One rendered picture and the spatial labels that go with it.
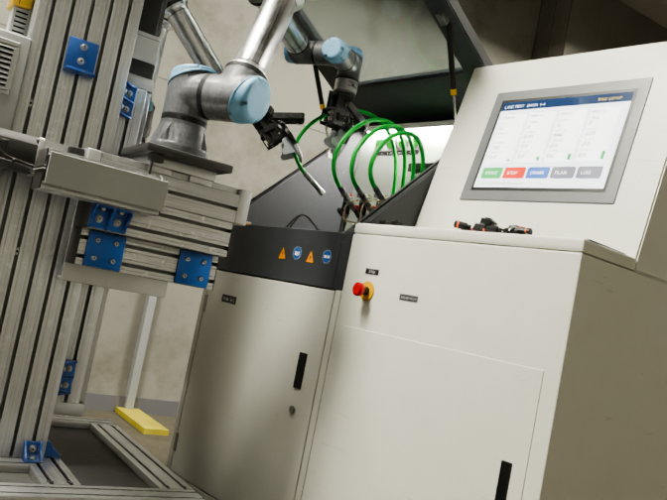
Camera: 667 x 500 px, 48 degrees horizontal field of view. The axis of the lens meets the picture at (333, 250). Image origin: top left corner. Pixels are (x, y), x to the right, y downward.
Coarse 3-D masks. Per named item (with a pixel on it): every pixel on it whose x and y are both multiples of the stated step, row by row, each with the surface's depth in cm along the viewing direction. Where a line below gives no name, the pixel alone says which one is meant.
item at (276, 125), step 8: (264, 120) 254; (272, 120) 253; (280, 120) 252; (256, 128) 255; (264, 128) 250; (272, 128) 251; (280, 128) 251; (288, 128) 252; (264, 136) 252; (272, 136) 250; (280, 136) 251; (264, 144) 256; (272, 144) 253
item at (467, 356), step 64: (512, 64) 222; (576, 64) 205; (640, 64) 190; (640, 128) 182; (448, 192) 218; (640, 192) 174; (384, 256) 195; (448, 256) 180; (512, 256) 166; (576, 256) 154; (640, 256) 169; (384, 320) 191; (448, 320) 176; (512, 320) 163; (576, 320) 154; (640, 320) 171; (384, 384) 186; (448, 384) 172; (512, 384) 159; (576, 384) 155; (640, 384) 173; (320, 448) 199; (384, 448) 182; (448, 448) 168; (512, 448) 156; (576, 448) 157; (640, 448) 175
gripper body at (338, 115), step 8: (336, 96) 247; (344, 96) 246; (352, 96) 246; (328, 104) 246; (336, 104) 244; (344, 104) 246; (328, 112) 246; (336, 112) 243; (344, 112) 244; (320, 120) 246; (328, 120) 245; (336, 120) 242; (344, 120) 245; (352, 120) 246; (336, 128) 248
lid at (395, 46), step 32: (320, 0) 256; (352, 0) 247; (384, 0) 239; (416, 0) 231; (448, 0) 222; (320, 32) 270; (352, 32) 260; (384, 32) 250; (416, 32) 242; (384, 64) 264; (416, 64) 254; (448, 64) 245; (480, 64) 234; (384, 96) 275; (416, 96) 265; (448, 96) 255
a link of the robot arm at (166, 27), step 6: (168, 24) 248; (162, 30) 248; (168, 30) 251; (162, 36) 248; (162, 42) 249; (162, 48) 249; (162, 54) 250; (156, 60) 248; (156, 66) 248; (156, 72) 249; (156, 78) 249; (150, 126) 247; (150, 132) 253
